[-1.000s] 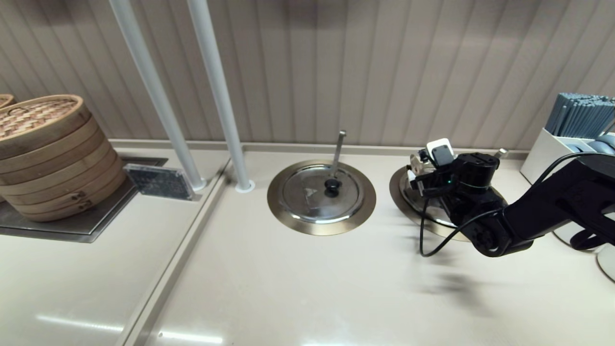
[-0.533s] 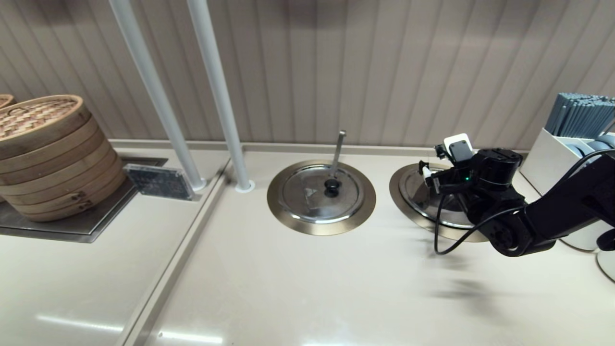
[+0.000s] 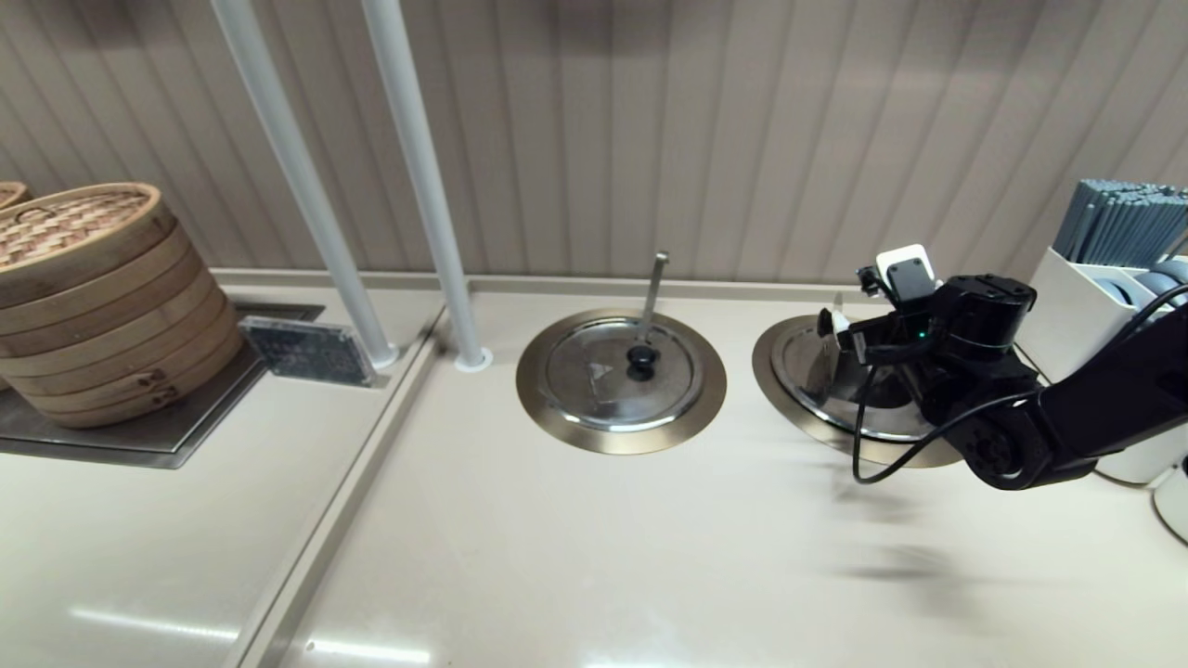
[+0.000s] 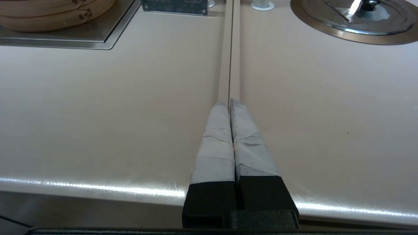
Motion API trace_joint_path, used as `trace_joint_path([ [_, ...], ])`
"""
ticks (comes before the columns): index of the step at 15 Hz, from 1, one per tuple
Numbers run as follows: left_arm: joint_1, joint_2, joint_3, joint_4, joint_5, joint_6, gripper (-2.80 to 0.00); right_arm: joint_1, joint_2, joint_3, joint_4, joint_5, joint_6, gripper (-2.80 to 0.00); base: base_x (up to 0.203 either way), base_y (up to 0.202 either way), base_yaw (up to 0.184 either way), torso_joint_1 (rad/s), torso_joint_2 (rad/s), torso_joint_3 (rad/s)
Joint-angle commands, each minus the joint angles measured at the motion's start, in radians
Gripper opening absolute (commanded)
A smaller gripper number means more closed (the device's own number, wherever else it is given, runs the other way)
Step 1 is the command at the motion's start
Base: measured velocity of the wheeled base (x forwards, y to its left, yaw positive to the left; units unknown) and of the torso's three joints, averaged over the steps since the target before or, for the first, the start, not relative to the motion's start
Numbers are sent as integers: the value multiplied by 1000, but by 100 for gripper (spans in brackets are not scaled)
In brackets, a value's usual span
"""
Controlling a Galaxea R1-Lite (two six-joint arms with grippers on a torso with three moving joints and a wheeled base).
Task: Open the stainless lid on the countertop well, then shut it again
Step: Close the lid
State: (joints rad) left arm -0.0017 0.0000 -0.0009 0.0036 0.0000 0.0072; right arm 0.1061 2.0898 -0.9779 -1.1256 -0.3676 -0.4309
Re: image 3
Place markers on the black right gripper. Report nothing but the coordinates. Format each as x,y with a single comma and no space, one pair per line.
974,353

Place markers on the folding steel pot lid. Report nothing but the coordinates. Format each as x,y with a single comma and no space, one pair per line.
798,371

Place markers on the steel pot lid black knob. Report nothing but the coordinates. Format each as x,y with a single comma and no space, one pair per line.
594,390

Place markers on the bamboo steamer baskets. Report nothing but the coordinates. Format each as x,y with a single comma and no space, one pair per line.
102,315

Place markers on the white cutlery holder box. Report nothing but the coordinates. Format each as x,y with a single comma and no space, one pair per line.
1067,297

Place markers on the grey-blue chopstick bundle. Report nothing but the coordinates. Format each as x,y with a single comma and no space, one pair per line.
1123,223

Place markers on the white round container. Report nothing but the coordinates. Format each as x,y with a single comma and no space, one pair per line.
1174,506
1137,467

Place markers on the white support pole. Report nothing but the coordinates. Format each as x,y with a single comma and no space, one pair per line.
422,167
297,167

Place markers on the dark acrylic label sign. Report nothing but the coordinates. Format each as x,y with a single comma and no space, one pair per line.
306,351

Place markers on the recessed steel steamer tray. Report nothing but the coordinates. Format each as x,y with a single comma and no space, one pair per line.
158,441

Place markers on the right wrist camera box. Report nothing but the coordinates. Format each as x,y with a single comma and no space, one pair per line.
908,276

